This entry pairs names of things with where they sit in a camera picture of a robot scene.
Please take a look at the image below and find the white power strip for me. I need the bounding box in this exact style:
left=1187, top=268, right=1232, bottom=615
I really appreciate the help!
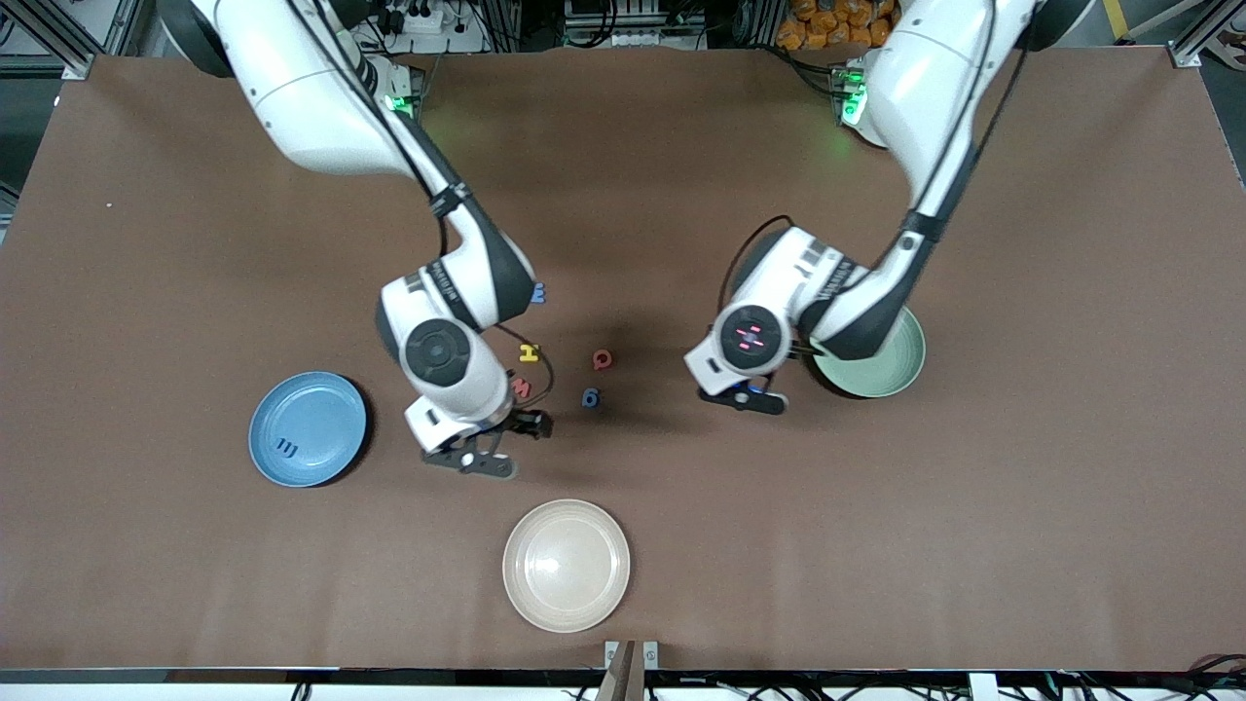
left=375, top=0, right=488, bottom=55

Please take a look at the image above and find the blue plate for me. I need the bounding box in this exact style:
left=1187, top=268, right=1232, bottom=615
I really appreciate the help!
left=248, top=371, right=368, bottom=488

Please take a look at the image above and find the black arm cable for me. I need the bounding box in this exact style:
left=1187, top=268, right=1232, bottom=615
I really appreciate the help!
left=720, top=0, right=1033, bottom=313
left=316, top=0, right=556, bottom=439

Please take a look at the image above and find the orange objects pile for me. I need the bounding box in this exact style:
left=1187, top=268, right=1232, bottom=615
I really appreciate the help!
left=777, top=0, right=897, bottom=52

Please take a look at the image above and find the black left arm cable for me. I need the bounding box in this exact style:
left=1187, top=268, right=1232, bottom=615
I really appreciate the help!
left=720, top=0, right=1033, bottom=313

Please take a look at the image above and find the metal table edge bracket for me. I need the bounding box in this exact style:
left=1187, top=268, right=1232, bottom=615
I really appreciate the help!
left=596, top=640, right=660, bottom=701

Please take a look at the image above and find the green plate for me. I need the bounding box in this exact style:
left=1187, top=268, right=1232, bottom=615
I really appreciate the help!
left=813, top=307, right=927, bottom=398

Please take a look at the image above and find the beige plate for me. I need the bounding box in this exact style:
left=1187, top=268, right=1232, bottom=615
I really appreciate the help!
left=502, top=499, right=631, bottom=634

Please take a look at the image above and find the background equipment rack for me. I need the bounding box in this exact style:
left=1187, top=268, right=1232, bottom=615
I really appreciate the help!
left=560, top=0, right=712, bottom=52

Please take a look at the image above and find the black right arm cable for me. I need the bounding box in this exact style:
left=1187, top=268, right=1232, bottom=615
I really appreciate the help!
left=316, top=0, right=556, bottom=439

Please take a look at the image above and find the aluminium frame post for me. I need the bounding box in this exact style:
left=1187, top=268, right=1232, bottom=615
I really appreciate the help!
left=1168, top=0, right=1246, bottom=69
left=19, top=0, right=132, bottom=81

